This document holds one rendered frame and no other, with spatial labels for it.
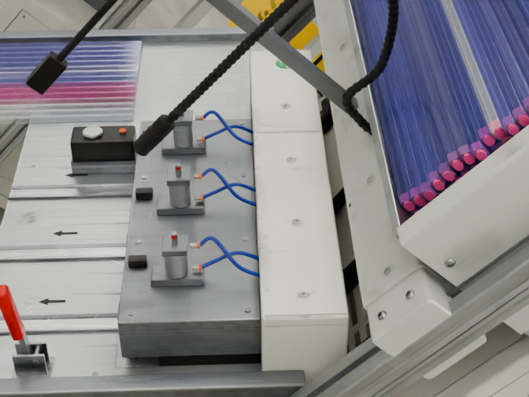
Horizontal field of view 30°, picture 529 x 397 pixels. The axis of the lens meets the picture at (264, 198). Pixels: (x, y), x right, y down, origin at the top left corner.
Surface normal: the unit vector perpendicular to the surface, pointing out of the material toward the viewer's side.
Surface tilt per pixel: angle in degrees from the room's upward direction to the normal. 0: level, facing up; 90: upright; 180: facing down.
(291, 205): 43
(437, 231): 90
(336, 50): 90
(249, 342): 90
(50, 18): 90
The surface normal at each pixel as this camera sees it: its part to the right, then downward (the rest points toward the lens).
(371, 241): -0.73, -0.52
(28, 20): 0.04, 0.62
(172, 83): 0.00, -0.79
